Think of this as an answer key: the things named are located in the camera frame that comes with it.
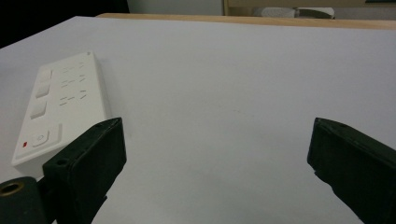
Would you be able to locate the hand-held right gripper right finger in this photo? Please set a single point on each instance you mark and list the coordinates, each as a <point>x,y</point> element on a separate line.
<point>358,165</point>

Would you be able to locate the white power strip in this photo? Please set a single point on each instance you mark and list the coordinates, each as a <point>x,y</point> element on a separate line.
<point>67,102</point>

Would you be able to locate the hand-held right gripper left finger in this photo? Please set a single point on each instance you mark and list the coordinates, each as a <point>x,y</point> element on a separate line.
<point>84,168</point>

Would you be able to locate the white round object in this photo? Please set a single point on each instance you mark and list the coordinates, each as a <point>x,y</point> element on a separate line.
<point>292,12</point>

